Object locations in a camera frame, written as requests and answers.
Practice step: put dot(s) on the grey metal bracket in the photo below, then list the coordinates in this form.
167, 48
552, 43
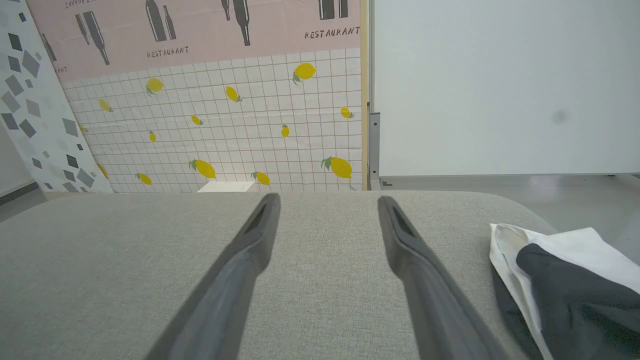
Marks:
374, 150

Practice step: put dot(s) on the grey fabric sofa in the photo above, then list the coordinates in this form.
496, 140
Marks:
125, 260

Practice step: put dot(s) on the lemon print tile wallpaper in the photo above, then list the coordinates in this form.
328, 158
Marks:
240, 130

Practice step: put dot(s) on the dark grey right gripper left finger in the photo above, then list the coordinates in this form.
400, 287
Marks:
235, 280

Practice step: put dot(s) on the grey terrazzo print panel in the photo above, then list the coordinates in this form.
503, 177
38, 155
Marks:
40, 100

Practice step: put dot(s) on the pink restaurant print wallpaper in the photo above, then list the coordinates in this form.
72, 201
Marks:
200, 30

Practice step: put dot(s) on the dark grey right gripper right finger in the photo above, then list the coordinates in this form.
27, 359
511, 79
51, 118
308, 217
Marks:
425, 295

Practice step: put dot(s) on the small white box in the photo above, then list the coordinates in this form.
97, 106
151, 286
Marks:
226, 186

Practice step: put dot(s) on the white and navy raglan shirt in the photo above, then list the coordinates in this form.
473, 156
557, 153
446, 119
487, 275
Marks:
575, 300

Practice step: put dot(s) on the white partition panel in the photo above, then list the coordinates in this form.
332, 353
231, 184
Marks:
505, 85

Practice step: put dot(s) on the tan wooden board edge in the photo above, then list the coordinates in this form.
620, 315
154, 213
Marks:
364, 90

